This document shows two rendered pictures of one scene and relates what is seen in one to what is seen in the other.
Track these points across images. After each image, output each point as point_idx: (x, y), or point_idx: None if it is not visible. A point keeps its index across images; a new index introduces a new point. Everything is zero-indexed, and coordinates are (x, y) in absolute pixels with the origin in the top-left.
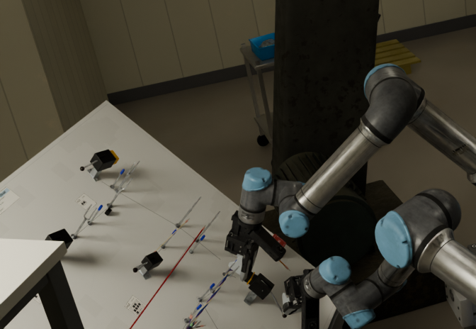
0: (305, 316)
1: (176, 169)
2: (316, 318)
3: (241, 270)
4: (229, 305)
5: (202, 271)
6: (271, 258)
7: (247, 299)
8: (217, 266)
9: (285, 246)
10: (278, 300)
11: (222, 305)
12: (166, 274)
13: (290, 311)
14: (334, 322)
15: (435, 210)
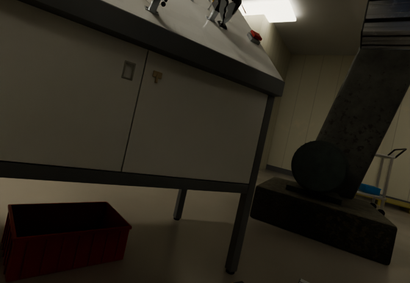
0: None
1: (230, 2)
2: None
3: None
4: (194, 7)
5: None
6: (246, 38)
7: (208, 17)
8: (207, 7)
9: (261, 47)
10: (229, 36)
11: (189, 3)
12: None
13: (223, 8)
14: (258, 71)
15: None
